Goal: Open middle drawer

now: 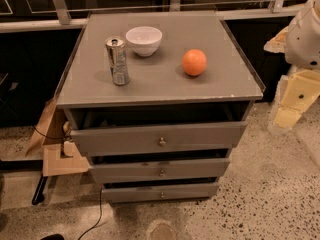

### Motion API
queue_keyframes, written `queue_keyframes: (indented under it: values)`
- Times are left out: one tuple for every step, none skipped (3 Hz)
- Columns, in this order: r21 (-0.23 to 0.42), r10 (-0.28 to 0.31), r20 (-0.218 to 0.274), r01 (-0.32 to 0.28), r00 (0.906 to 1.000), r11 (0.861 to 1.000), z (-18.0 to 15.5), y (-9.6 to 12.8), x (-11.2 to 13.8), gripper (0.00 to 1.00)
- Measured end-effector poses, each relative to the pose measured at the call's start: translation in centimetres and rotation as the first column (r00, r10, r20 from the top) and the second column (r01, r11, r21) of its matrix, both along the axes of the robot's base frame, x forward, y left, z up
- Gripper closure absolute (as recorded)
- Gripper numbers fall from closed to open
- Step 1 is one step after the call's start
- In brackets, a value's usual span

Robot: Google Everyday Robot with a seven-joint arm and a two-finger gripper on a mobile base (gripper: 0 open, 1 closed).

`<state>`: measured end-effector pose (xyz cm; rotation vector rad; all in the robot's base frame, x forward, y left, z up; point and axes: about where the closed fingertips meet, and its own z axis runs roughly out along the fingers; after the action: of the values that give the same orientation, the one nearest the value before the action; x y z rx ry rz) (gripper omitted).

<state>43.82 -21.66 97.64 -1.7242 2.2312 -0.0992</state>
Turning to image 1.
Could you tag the metal railing frame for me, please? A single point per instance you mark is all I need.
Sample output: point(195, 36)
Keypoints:
point(36, 15)

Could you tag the silver drink can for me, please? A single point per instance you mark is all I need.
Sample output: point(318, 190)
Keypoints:
point(116, 50)

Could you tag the grey bottom drawer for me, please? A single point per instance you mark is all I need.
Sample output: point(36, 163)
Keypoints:
point(159, 193)

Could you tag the grey top drawer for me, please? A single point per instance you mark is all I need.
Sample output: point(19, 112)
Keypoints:
point(158, 139)

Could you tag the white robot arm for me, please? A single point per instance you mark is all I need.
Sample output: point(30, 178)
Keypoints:
point(300, 43)

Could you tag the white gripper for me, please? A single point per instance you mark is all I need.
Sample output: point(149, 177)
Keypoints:
point(304, 40)

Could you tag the grey drawer cabinet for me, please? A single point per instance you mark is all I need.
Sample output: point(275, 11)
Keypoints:
point(159, 91)

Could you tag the orange fruit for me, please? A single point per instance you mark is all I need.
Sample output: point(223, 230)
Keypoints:
point(194, 62)

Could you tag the grey drawer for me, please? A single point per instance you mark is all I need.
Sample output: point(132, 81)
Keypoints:
point(159, 193)
point(159, 170)
point(158, 139)

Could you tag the brown cardboard pieces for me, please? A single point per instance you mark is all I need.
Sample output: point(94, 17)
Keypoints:
point(52, 136)

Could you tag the black bar on floor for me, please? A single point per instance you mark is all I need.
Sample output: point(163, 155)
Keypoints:
point(38, 196)

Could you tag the white ceramic bowl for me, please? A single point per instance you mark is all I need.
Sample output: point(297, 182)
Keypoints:
point(144, 40)

